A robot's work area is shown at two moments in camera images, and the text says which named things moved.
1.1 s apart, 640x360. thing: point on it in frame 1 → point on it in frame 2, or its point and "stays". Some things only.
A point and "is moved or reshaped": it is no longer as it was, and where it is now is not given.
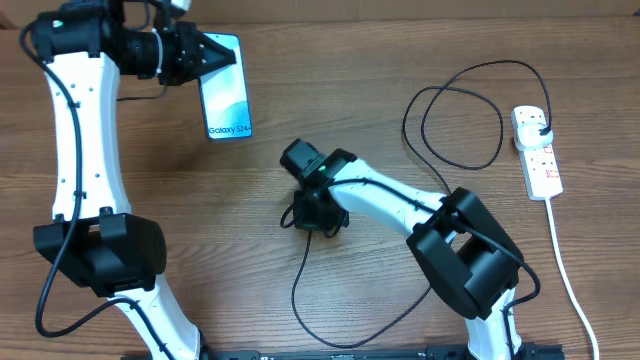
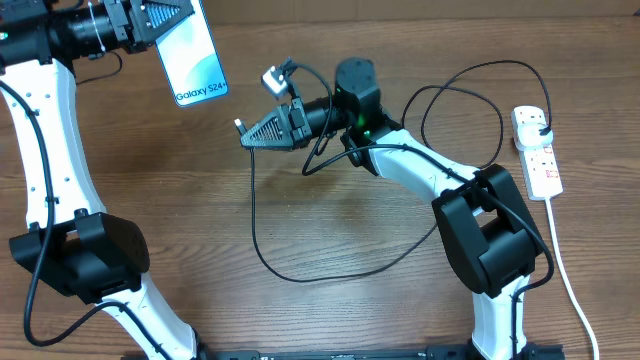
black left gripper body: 179,64 → 124,31
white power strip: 540,165 stays
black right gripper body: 310,216 → 299,122
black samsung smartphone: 224,95 is moved or reshaped
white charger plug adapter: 529,138 stays
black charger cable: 318,339 → 423,136
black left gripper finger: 214,55 → 158,16
